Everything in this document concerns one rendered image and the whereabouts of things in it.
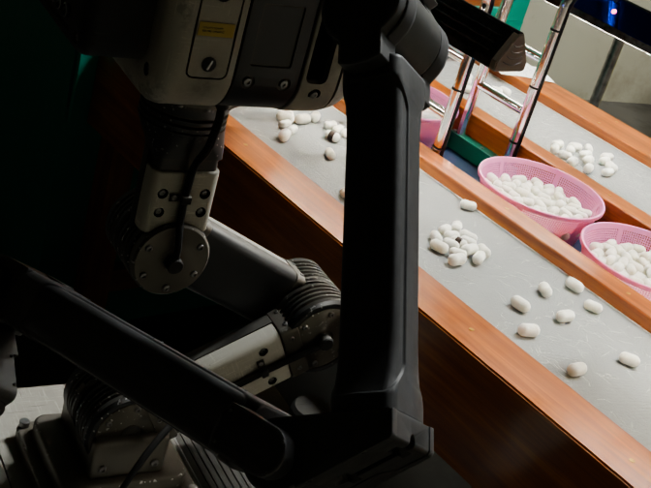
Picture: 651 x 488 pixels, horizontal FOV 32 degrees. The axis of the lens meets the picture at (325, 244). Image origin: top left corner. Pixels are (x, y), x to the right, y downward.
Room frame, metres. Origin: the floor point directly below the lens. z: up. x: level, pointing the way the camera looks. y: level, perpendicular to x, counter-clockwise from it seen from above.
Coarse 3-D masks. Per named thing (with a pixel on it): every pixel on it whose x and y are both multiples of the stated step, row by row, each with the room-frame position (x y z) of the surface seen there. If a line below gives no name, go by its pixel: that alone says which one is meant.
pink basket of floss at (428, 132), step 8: (432, 88) 2.54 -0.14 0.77; (432, 96) 2.53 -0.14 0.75; (440, 96) 2.52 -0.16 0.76; (440, 104) 2.51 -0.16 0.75; (424, 120) 2.31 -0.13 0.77; (432, 120) 2.32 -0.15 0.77; (440, 120) 2.33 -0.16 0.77; (424, 128) 2.32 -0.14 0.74; (432, 128) 2.34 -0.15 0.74; (424, 136) 2.34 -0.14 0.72; (432, 136) 2.36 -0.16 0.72; (424, 144) 2.36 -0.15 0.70; (432, 144) 2.39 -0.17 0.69
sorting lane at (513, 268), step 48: (288, 144) 2.02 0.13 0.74; (336, 144) 2.09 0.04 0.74; (336, 192) 1.87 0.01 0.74; (432, 192) 2.00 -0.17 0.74; (480, 240) 1.85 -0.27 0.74; (480, 288) 1.66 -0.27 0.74; (528, 288) 1.71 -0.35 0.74; (576, 336) 1.59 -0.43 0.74; (624, 336) 1.64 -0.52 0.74; (576, 384) 1.45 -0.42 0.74; (624, 384) 1.49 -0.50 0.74
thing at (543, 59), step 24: (504, 0) 2.44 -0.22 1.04; (576, 0) 2.33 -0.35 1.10; (600, 0) 2.41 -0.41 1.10; (552, 24) 2.34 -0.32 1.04; (528, 48) 2.37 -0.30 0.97; (552, 48) 2.33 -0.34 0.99; (480, 72) 2.43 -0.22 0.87; (504, 96) 2.38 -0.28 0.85; (528, 96) 2.33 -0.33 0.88; (528, 120) 2.33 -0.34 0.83; (456, 144) 2.43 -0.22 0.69; (480, 144) 2.41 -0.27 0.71
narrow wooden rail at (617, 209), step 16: (448, 96) 2.53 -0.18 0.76; (480, 112) 2.48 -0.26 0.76; (480, 128) 2.43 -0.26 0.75; (496, 128) 2.41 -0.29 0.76; (496, 144) 2.39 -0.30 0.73; (528, 144) 2.36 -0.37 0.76; (544, 160) 2.30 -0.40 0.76; (560, 160) 2.32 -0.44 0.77; (576, 176) 2.25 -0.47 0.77; (608, 192) 2.22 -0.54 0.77; (608, 208) 2.16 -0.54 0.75; (624, 208) 2.15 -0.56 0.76; (640, 224) 2.10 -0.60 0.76
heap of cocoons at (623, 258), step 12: (612, 240) 2.02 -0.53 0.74; (600, 252) 1.95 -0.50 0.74; (612, 252) 1.96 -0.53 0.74; (624, 252) 1.98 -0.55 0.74; (636, 252) 2.02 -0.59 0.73; (648, 252) 2.01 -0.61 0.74; (612, 264) 1.93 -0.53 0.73; (624, 264) 1.93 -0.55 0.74; (636, 264) 1.94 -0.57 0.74; (648, 264) 1.96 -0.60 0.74; (636, 276) 1.89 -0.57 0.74; (648, 276) 1.92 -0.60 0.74
